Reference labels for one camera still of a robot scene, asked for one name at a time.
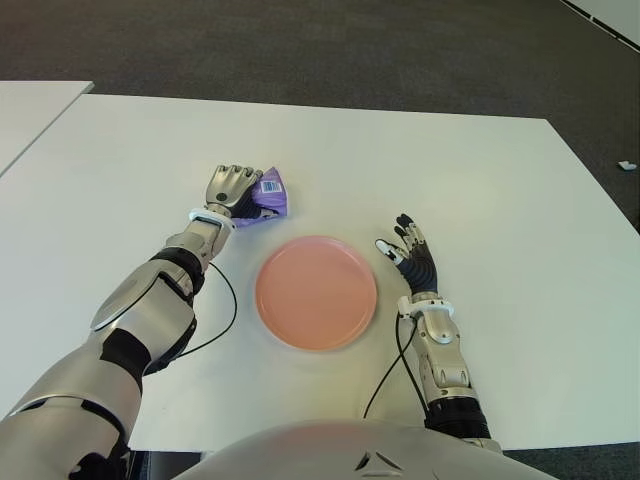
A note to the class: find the purple tissue paper pack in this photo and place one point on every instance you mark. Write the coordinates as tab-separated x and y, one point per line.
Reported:
274	201

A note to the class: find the small white floor object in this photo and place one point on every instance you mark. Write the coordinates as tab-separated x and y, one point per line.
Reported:
626	165

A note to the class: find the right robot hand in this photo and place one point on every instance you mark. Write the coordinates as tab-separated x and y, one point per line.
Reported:
422	272

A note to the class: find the neighbouring white table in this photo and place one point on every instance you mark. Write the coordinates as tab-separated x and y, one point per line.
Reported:
30	115

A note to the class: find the pink round plate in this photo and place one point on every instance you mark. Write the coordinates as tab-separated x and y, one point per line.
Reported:
315	295

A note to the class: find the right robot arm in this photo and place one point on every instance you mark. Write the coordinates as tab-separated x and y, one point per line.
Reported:
445	360

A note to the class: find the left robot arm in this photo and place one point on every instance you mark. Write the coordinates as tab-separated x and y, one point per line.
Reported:
140	310

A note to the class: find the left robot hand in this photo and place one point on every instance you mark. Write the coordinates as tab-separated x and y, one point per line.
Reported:
225	190

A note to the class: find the grey robot torso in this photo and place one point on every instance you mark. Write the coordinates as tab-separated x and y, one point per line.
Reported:
325	450

